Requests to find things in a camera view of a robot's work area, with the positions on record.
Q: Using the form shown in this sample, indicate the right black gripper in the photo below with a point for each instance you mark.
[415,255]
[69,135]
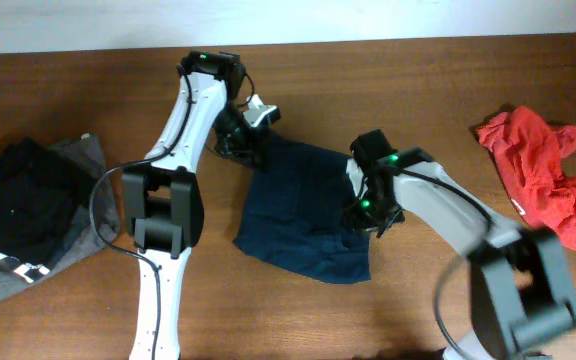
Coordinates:
[356,220]

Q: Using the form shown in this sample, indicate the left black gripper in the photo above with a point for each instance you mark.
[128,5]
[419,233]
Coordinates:
[245,151]

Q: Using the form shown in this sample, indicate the navy blue shorts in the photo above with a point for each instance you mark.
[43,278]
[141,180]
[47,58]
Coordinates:
[293,215]

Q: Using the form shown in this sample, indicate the red mesh garment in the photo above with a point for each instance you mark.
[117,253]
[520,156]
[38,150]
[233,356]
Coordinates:
[528,154]

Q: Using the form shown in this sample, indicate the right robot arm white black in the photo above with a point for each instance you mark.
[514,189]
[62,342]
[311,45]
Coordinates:
[521,293]

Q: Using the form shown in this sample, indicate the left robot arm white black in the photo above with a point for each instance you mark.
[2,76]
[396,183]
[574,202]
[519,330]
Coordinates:
[161,195]

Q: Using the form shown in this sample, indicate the black folded garment white print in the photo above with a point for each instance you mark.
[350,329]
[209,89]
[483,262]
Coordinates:
[41,194]

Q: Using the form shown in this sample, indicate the grey folded garment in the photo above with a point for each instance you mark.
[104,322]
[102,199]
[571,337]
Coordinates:
[80,243]

